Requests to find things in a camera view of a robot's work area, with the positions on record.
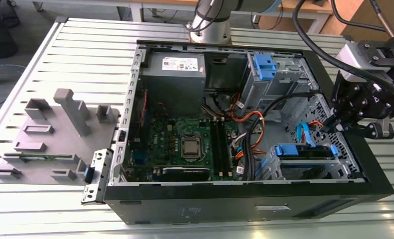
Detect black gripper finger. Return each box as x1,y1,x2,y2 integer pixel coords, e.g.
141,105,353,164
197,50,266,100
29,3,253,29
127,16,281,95
336,113,368,134
320,71,346,133

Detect orange disk power wire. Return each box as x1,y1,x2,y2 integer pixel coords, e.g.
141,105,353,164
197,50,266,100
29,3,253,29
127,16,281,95
302,120,334,145

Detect blue data wire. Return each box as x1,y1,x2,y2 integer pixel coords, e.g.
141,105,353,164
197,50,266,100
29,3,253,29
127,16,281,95
296,122,317,147

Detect hard disk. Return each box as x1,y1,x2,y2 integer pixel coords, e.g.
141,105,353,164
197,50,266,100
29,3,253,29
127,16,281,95
256,143,338,180

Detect grey metal disk bay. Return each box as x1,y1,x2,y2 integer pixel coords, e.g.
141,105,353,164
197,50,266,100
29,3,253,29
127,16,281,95
266,143,351,180

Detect grey metal drive cage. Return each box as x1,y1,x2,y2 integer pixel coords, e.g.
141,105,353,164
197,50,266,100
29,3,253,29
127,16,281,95
242,52,320,110

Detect black wrist mounting plate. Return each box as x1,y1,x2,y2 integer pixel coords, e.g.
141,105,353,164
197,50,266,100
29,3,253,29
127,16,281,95
356,39,394,67

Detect blue drive latch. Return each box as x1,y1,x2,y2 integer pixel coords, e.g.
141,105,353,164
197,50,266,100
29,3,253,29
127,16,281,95
254,53,278,81

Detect black RAM slot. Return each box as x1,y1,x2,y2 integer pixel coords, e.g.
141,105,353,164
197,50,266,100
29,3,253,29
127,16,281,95
220,117,234,176
212,117,225,176

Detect black CPU socket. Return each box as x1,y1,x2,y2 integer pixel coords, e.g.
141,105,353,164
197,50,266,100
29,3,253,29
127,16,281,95
178,134,206,160

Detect silver CPU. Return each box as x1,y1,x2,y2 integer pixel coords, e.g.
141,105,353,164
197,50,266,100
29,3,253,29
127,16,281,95
182,138,202,154

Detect grey power supply unit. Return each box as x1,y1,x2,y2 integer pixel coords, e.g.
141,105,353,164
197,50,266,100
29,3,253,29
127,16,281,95
139,52,208,118

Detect black PC case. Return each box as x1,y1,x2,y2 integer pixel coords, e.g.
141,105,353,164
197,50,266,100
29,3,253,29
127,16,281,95
102,38,394,224

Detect green motherboard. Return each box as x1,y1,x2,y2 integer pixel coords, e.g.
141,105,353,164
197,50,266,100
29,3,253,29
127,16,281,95
122,117,244,182

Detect black graphics card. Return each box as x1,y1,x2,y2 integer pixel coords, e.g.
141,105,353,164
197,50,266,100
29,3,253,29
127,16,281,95
153,166,212,182

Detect metal expansion card retainer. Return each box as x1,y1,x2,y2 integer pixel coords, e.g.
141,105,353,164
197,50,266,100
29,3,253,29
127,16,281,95
81,148,115,205

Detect grey parts rack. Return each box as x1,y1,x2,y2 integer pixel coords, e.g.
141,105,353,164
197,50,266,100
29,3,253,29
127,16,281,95
0,88,123,185

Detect green RAM stick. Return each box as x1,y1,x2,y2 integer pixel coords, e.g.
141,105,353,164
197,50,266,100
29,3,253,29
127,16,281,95
19,154,70,161

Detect black office chair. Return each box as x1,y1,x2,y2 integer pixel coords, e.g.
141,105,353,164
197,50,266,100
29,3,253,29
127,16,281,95
0,0,22,59

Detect black side camera bracket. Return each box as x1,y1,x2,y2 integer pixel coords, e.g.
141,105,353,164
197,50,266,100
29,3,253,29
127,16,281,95
360,119,394,140

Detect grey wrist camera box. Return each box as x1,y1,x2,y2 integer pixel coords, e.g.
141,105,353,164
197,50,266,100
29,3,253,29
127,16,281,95
336,41,394,83

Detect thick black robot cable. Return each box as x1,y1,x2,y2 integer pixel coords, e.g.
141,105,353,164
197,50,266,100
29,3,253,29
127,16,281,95
292,0,394,93

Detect orange yellow power wire bundle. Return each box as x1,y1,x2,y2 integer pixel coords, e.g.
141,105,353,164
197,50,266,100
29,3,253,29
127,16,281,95
230,93,268,160

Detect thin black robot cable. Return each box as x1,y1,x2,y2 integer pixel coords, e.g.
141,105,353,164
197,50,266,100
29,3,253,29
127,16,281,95
333,0,389,32

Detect brown tipped robot cable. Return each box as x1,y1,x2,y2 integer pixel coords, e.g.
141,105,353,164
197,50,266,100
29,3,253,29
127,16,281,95
369,0,394,38

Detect thick black case cable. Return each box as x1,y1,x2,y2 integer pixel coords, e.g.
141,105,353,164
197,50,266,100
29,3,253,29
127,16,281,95
244,91,322,180

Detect wooden desk white frame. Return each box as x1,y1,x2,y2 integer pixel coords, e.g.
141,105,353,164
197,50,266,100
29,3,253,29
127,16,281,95
252,0,337,34

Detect yellow black power wires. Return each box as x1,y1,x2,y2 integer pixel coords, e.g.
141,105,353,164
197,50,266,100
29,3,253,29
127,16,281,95
201,104,226,118

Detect thin red wire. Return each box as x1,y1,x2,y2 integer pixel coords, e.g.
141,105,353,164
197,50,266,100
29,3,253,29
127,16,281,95
134,88,150,144

